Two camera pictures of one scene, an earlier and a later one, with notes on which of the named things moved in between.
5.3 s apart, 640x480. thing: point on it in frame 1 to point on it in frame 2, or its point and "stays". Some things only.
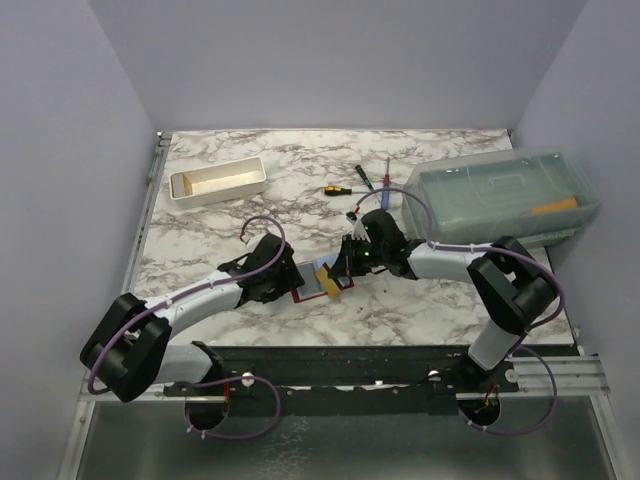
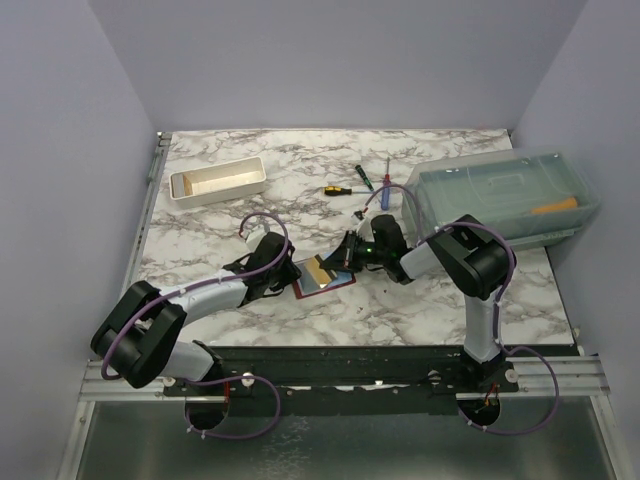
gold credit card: (332, 286) to (317, 273)
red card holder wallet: (312, 287) stays
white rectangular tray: (218, 182) stays
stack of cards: (188, 188) stays
